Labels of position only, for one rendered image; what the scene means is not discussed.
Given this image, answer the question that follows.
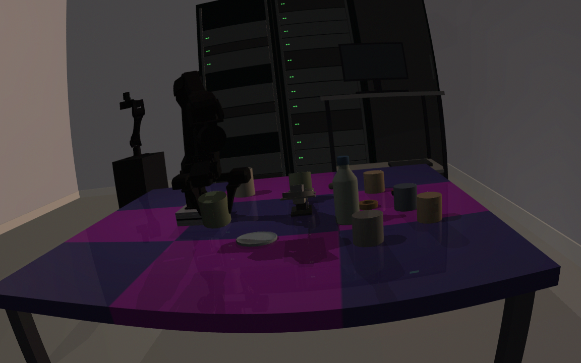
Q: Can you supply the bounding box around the tan cylinder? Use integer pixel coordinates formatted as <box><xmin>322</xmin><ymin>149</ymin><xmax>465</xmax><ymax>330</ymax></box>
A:
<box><xmin>235</xmin><ymin>167</ymin><xmax>255</xmax><ymax>198</ymax></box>

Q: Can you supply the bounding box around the brown ring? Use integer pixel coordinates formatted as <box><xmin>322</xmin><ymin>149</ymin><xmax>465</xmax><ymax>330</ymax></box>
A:
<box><xmin>359</xmin><ymin>200</ymin><xmax>378</xmax><ymax>210</ymax></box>

